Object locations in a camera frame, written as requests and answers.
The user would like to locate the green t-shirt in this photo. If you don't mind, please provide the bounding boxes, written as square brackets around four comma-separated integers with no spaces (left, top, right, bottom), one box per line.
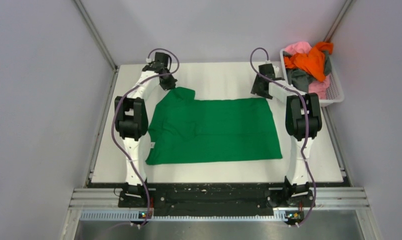
[146,87,283,166]

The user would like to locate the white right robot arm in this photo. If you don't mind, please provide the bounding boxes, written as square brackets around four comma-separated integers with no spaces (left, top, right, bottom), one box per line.
[251,62,323,206]

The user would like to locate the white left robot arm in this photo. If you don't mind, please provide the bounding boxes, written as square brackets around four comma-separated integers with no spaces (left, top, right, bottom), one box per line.
[111,48,179,207]

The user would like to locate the grey t-shirt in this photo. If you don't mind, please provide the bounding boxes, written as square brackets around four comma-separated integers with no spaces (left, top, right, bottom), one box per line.
[282,49,333,95]

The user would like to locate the orange t-shirt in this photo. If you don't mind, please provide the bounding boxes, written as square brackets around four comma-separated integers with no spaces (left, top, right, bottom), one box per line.
[283,41,334,82]

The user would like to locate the pink t-shirt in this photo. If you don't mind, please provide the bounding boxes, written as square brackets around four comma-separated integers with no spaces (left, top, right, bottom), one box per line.
[284,41,331,100]

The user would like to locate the white laundry basket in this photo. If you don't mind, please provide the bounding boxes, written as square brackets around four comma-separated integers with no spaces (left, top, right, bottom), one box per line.
[279,47,345,108]

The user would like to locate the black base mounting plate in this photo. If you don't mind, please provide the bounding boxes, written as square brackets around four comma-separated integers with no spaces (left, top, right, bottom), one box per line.
[118,183,314,217]

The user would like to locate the aluminium frame rail left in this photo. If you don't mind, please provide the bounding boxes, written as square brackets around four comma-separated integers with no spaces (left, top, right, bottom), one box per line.
[72,0,118,188]

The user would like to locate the aluminium frame rail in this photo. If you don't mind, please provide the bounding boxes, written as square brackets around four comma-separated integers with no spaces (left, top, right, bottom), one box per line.
[72,0,118,188]
[323,0,356,43]

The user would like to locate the aluminium frame rail right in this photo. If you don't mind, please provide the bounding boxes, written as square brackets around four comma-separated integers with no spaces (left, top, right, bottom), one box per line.
[323,0,356,43]

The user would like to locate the white slotted cable duct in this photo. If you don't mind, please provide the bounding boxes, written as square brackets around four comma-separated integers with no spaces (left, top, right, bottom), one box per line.
[80,210,288,222]

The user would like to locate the aluminium front rail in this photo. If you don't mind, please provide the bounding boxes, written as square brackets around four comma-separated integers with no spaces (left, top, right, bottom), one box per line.
[68,185,370,210]

